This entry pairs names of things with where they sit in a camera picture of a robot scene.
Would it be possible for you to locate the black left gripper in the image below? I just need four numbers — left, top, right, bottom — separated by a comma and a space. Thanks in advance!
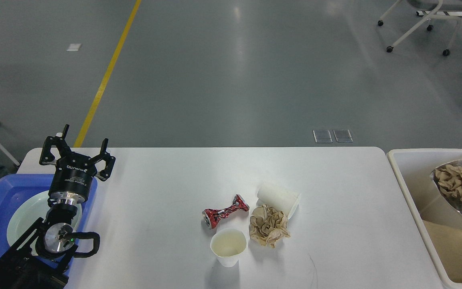
39, 124, 116, 206

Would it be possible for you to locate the green plate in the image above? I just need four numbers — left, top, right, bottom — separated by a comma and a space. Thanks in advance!
6, 191, 83, 256

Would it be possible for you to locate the white paper cup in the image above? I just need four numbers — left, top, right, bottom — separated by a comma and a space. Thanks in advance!
257, 183, 302, 219
210, 228, 247, 268

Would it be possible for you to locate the brown paper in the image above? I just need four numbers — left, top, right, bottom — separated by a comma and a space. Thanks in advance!
434, 165, 462, 211

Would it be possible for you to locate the brown paper bag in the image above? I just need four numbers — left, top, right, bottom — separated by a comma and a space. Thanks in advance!
423, 221, 462, 283

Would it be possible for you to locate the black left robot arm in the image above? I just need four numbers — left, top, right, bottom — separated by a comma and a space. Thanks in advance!
0, 124, 116, 289

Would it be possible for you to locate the blue plastic tray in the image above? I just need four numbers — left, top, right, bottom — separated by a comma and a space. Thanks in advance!
0, 174, 90, 257

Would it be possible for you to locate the white floor tag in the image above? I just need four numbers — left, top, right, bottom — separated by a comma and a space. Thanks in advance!
66, 43, 82, 52

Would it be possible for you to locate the crushed red can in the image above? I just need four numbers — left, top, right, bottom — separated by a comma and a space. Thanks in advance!
202, 194, 250, 229

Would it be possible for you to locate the crumpled brown paper ball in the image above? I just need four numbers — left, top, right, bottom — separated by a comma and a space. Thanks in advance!
249, 204, 290, 248

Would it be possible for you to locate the lying white paper cup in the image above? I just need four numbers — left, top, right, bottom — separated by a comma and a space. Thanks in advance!
257, 183, 302, 219

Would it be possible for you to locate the floor outlet cover left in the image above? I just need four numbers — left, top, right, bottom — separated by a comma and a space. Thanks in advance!
313, 129, 333, 143

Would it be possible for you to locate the floor outlet cover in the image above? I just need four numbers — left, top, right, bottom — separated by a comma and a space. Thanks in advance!
332, 129, 353, 143
313, 129, 333, 143

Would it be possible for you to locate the floor outlet cover right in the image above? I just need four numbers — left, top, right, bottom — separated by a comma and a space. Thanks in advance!
332, 129, 353, 143

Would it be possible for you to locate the beige plastic bin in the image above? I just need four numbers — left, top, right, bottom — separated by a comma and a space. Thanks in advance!
387, 149, 462, 289

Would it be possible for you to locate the white office chair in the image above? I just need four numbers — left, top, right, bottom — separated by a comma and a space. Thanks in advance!
386, 0, 462, 57

